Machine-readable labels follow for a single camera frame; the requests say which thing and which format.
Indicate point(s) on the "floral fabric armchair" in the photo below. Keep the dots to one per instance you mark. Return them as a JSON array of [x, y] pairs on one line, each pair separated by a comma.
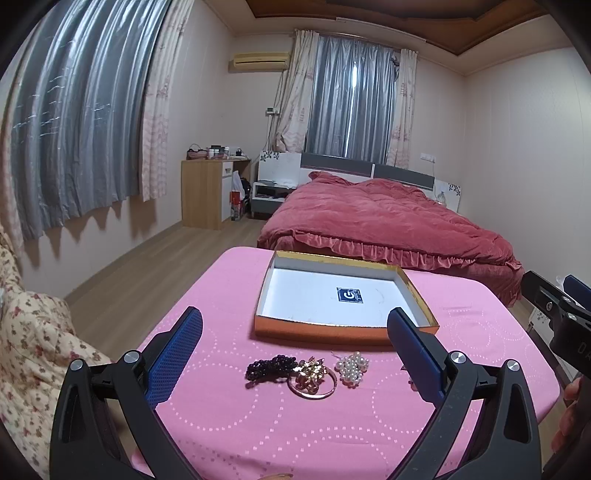
[[32, 337]]

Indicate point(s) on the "bed with red duvet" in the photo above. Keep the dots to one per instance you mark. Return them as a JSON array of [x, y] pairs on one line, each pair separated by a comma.
[[383, 217]]

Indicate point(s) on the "wooden desk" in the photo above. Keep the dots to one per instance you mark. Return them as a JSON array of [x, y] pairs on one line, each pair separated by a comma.
[[203, 194]]

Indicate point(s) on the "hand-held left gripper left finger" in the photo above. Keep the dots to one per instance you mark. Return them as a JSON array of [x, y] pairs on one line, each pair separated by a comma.
[[175, 355]]

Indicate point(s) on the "gold bangle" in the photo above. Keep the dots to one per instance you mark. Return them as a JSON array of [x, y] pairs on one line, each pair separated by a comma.
[[330, 385]]

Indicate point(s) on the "white bedside table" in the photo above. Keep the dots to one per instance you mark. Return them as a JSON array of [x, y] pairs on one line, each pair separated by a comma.
[[270, 201]]

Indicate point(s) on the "white plastic bag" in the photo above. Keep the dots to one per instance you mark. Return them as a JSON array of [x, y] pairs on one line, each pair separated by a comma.
[[240, 182]]

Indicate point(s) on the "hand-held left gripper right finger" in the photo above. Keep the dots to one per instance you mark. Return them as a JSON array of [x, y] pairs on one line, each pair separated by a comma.
[[415, 355]]

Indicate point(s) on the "grey pleated window curtain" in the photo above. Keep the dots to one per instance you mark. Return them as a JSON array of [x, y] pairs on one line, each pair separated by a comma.
[[351, 97]]

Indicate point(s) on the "gold leaf brooch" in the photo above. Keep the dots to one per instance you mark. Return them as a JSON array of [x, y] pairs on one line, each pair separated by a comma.
[[311, 374]]

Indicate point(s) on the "orange cardboard box lid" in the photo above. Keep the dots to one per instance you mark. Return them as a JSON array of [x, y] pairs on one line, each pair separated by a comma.
[[341, 288]]

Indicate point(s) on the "purple bead hair clip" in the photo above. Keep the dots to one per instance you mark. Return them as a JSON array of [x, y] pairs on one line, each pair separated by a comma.
[[270, 367]]

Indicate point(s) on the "pink bag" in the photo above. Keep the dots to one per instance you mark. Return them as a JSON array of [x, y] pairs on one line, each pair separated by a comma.
[[197, 153]]

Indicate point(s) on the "red paper bag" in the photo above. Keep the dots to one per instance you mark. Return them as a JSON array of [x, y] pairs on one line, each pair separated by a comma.
[[236, 205]]

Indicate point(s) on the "floral side curtain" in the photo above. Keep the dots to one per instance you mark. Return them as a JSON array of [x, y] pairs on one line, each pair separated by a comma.
[[293, 92], [402, 110]]

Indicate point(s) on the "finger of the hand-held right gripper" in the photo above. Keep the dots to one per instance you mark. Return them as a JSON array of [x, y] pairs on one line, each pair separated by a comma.
[[579, 288], [540, 295]]

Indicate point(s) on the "large grey curtain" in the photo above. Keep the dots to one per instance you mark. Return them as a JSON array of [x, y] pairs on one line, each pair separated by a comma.
[[83, 115]]

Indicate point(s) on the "pink floral curtain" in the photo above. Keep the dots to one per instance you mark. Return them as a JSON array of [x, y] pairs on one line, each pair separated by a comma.
[[161, 115]]

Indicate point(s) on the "grey and white headboard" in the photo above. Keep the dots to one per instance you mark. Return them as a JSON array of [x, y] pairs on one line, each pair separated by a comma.
[[341, 166]]

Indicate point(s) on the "white pearl cluster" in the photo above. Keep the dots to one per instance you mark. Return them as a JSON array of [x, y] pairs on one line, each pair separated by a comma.
[[353, 369]]

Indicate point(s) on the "pink dotted tablecloth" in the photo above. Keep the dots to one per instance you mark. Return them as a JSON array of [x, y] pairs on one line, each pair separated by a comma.
[[258, 434]]

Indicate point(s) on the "group of cosmetic bottles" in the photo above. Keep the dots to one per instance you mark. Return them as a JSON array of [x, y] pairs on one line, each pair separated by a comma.
[[218, 152]]

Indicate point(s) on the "beige air conditioner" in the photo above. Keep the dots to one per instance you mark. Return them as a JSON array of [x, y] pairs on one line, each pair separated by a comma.
[[258, 61]]

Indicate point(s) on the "white flower-print bed panel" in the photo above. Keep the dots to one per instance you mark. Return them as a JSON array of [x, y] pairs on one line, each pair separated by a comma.
[[279, 168], [450, 196]]

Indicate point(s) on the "person's right hand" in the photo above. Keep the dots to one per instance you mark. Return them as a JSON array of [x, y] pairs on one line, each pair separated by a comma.
[[564, 434]]

